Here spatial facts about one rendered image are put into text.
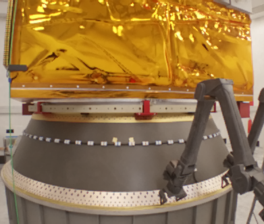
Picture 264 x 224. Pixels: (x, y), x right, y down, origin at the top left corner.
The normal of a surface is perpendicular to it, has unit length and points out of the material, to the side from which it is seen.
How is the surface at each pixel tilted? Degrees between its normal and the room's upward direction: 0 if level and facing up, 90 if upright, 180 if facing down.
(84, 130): 62
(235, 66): 91
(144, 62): 87
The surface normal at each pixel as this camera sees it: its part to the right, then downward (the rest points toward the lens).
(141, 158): 0.14, -0.44
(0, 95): 0.43, 0.03
